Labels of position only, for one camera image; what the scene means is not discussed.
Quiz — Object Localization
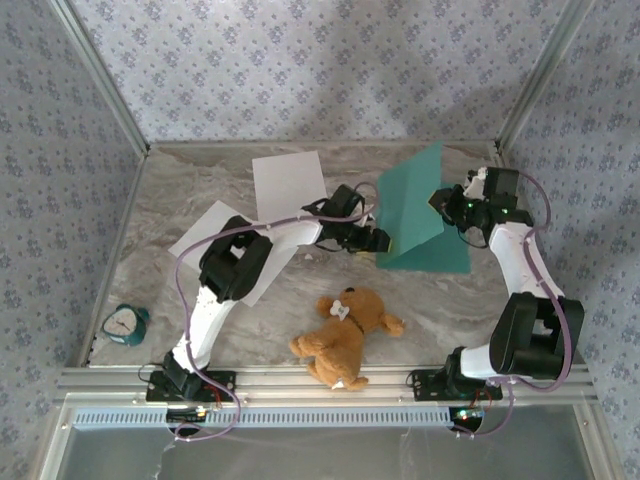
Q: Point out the aluminium frame post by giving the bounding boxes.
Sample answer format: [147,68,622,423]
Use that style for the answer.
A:
[494,0,599,154]
[49,0,151,156]

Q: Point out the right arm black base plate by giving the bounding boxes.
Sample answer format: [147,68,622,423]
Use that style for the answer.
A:
[410,368,504,402]

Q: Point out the grey metal lower panel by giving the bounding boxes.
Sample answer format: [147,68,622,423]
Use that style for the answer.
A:
[42,427,621,480]

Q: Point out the green paper folder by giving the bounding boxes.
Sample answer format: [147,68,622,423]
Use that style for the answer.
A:
[375,141,473,274]

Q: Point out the grey slotted cable duct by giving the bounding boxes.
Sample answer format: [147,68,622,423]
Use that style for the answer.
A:
[73,406,459,430]

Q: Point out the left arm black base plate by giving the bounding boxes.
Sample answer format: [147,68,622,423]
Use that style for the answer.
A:
[145,368,237,404]

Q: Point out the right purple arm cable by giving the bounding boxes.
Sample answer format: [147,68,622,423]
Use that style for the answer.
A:
[454,169,576,442]

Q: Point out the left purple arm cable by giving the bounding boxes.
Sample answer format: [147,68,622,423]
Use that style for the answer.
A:
[169,180,379,444]

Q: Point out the thin aluminium table-edge rail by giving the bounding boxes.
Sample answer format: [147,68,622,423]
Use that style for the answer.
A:
[148,140,499,149]

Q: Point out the aluminium mounting rail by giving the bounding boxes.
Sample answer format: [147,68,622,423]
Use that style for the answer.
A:
[54,363,599,407]

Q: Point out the teal alarm clock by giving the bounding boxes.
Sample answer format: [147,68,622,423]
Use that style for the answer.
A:
[102,303,151,348]

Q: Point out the brown teddy bear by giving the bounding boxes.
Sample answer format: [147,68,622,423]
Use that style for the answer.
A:
[289,285,407,393]

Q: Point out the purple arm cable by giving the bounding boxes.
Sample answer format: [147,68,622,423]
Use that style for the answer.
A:
[454,169,576,442]
[169,180,379,444]

